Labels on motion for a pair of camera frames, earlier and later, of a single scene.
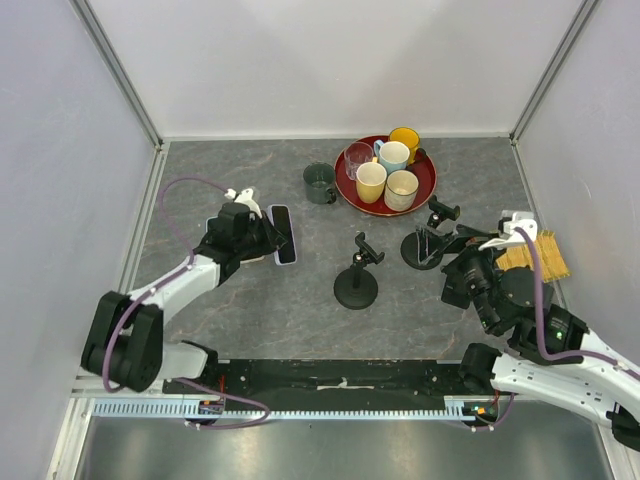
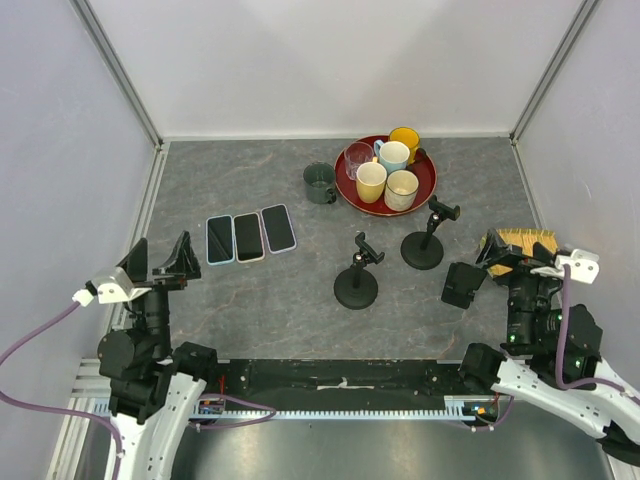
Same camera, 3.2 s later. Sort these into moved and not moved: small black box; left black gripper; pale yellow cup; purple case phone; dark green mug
Moved: purple case phone; left black gripper
Not moved: dark green mug; pale yellow cup; small black box
